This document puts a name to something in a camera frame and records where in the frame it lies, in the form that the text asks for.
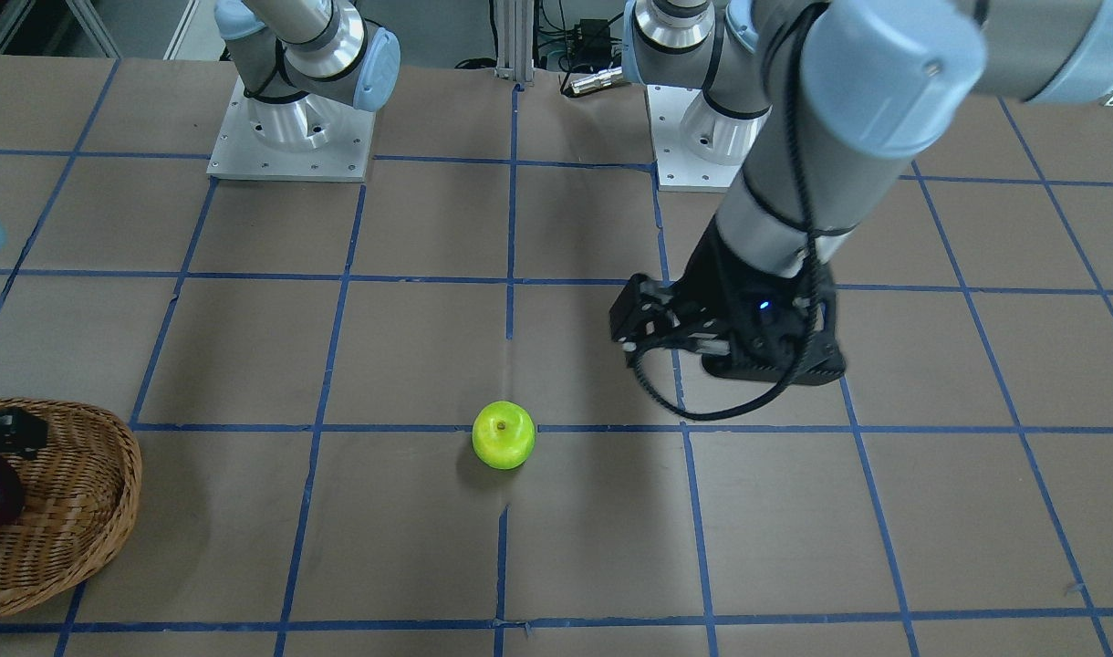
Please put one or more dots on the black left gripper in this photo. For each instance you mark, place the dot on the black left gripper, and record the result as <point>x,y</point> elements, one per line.
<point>713,285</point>

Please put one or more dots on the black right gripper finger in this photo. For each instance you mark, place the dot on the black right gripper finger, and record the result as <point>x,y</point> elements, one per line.
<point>22,433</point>

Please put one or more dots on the green apple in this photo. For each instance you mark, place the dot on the green apple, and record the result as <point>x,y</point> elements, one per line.
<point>503,435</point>

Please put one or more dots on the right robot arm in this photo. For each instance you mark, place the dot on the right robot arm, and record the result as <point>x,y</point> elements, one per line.
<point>313,74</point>

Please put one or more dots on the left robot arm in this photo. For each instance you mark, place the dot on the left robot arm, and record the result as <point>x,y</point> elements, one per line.
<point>848,93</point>

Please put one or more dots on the wicker basket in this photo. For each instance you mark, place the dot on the wicker basket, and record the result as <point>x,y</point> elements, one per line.
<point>82,493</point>

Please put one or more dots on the silver connector plug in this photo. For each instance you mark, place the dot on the silver connector plug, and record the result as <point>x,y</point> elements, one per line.
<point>595,82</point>

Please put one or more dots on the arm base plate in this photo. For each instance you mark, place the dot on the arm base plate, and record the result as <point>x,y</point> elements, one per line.
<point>310,140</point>
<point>697,149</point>

